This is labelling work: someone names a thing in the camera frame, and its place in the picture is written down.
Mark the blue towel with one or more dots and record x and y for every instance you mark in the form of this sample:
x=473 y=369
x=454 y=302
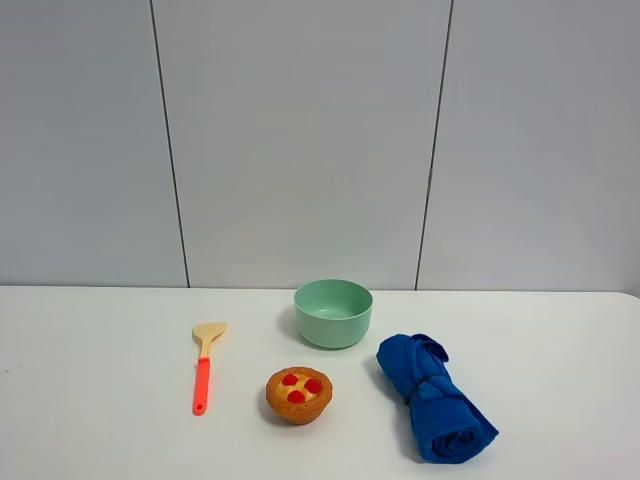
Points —
x=448 y=427

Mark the green plastic bowl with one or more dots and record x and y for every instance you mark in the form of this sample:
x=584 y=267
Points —
x=333 y=313

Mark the toy fruit tart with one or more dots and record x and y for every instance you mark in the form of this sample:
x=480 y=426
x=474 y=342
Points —
x=298 y=395

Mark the black band on towel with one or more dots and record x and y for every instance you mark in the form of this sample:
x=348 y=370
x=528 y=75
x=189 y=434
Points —
x=424 y=380

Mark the wooden spatula orange handle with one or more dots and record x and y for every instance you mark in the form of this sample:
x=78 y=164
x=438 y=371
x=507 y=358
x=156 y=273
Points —
x=204 y=335

